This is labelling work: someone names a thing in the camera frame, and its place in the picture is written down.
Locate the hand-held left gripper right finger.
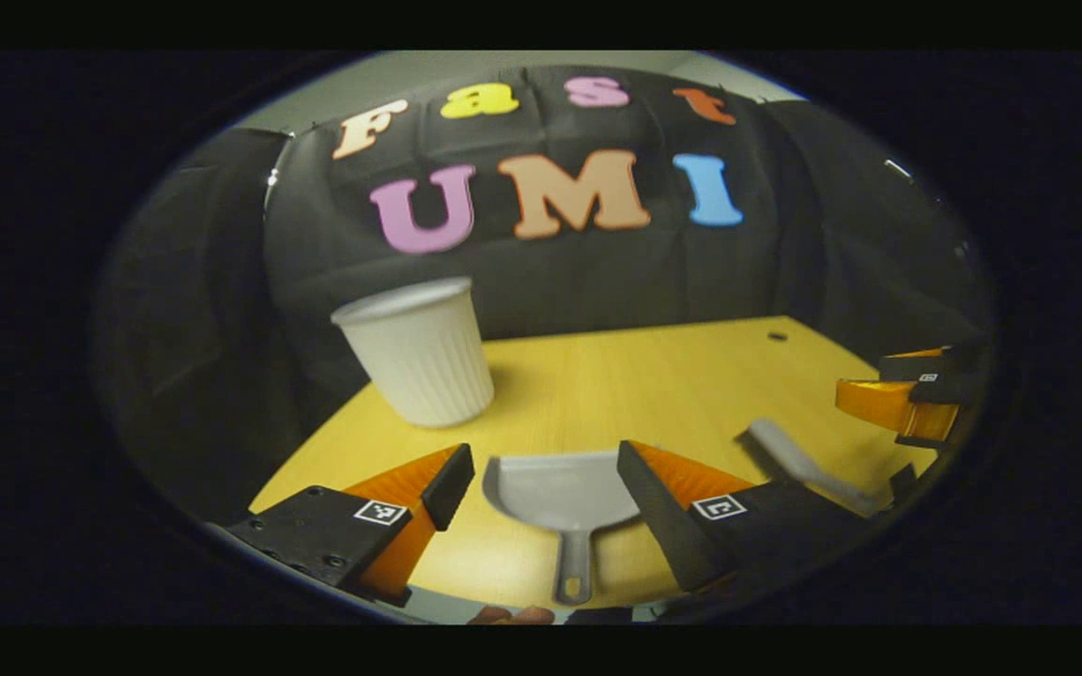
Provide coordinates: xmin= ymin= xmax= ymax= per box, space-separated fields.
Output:
xmin=615 ymin=438 xmax=873 ymax=602

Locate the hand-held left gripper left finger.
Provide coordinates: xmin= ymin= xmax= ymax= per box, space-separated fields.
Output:
xmin=224 ymin=443 xmax=476 ymax=607

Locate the grey plastic dustpan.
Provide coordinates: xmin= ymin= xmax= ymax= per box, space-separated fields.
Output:
xmin=482 ymin=453 xmax=641 ymax=607

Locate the small grey broom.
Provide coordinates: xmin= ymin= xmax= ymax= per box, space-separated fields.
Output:
xmin=736 ymin=418 xmax=888 ymax=519

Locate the white ribbed garbage bin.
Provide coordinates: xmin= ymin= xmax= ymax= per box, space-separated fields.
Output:
xmin=331 ymin=277 xmax=496 ymax=429

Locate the wooden desktop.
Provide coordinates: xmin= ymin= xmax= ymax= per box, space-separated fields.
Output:
xmin=248 ymin=316 xmax=942 ymax=613

